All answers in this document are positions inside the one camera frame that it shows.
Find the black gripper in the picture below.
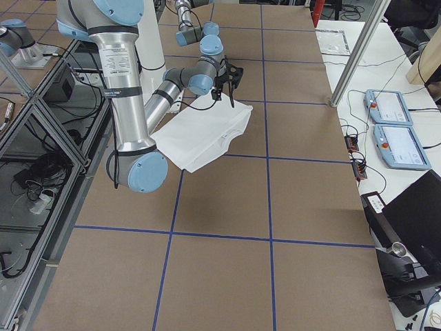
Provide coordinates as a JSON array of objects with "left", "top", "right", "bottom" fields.
[{"left": 211, "top": 61, "right": 234, "bottom": 108}]

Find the white long-sleeve printed shirt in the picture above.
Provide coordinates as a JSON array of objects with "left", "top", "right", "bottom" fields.
[{"left": 152, "top": 94, "right": 253, "bottom": 172}]

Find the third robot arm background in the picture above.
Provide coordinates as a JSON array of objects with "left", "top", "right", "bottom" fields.
[{"left": 1, "top": 19, "right": 59, "bottom": 69}]

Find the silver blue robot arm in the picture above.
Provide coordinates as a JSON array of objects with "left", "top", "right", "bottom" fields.
[
  {"left": 57, "top": 1, "right": 243, "bottom": 193},
  {"left": 174, "top": 0, "right": 220, "bottom": 46}
]

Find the clear plastic document sleeve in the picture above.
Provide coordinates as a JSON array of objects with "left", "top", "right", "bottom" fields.
[{"left": 316, "top": 29, "right": 351, "bottom": 56}]

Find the upper blue teach pendant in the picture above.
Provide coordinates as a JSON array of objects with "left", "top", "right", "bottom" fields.
[{"left": 365, "top": 89, "right": 413, "bottom": 126}]

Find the blue teach pendant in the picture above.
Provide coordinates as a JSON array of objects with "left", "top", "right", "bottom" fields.
[
  {"left": 365, "top": 89, "right": 413, "bottom": 126},
  {"left": 373, "top": 124, "right": 431, "bottom": 171}
]

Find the lower blue teach pendant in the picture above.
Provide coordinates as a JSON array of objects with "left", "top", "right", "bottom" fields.
[{"left": 373, "top": 124, "right": 431, "bottom": 171}]

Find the black laptop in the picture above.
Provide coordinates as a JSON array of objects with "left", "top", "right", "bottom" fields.
[{"left": 360, "top": 170, "right": 440, "bottom": 297}]

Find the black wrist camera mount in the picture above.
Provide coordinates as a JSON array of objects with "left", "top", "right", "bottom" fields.
[{"left": 227, "top": 63, "right": 244, "bottom": 90}]

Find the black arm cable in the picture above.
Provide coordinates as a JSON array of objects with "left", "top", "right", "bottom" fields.
[{"left": 178, "top": 61, "right": 232, "bottom": 112}]

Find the aluminium frame rack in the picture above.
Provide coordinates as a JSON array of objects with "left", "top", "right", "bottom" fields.
[{"left": 1, "top": 41, "right": 112, "bottom": 330}]

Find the aluminium frame post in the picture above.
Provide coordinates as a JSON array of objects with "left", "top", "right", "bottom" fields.
[{"left": 330, "top": 0, "right": 391, "bottom": 108}]

